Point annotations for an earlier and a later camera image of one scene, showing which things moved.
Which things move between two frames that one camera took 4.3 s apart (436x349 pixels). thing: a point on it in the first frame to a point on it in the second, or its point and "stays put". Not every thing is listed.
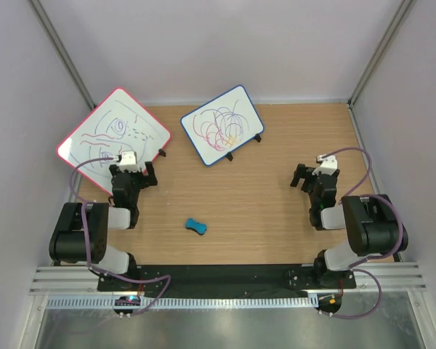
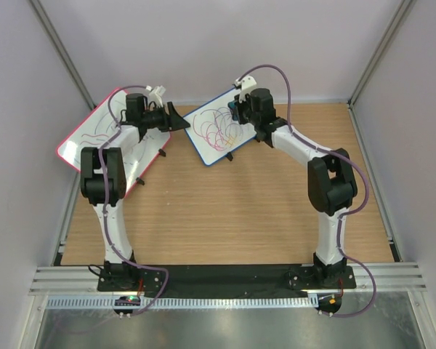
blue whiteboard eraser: [200, 227] to [232, 107]
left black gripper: [144, 179] to [172, 121]
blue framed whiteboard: [221, 123] stays put
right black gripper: [302, 171] to [241, 105]
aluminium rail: [402, 276] stays put
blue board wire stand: [257, 137] stays put
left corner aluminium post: [62, 51] stays put
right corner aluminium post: [399, 17] stays put
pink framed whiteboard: [120, 123] stays put
